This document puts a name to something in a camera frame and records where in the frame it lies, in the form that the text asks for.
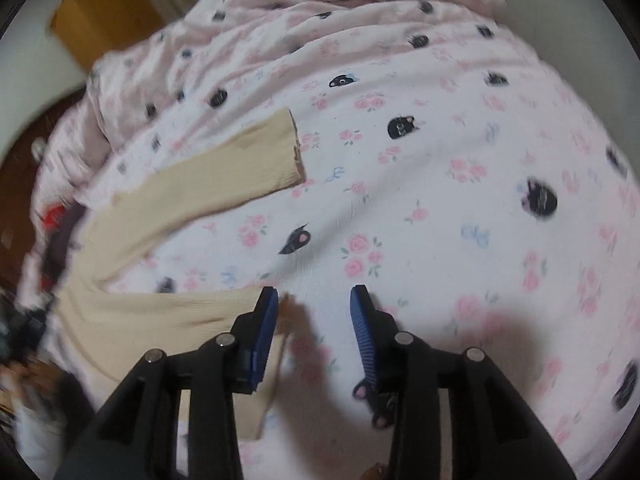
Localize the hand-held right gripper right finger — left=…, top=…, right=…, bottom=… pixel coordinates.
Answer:
left=349, top=284, right=578, bottom=480

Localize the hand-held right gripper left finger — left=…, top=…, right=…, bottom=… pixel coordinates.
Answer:
left=52, top=286, right=280, bottom=480

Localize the beige ribbed sweater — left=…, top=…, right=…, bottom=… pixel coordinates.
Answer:
left=52, top=107, right=307, bottom=441

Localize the cat print bed sheet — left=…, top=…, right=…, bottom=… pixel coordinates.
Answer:
left=20, top=20, right=640, bottom=480

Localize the brown cardboard box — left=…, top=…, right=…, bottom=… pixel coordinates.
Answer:
left=47, top=0, right=167, bottom=73

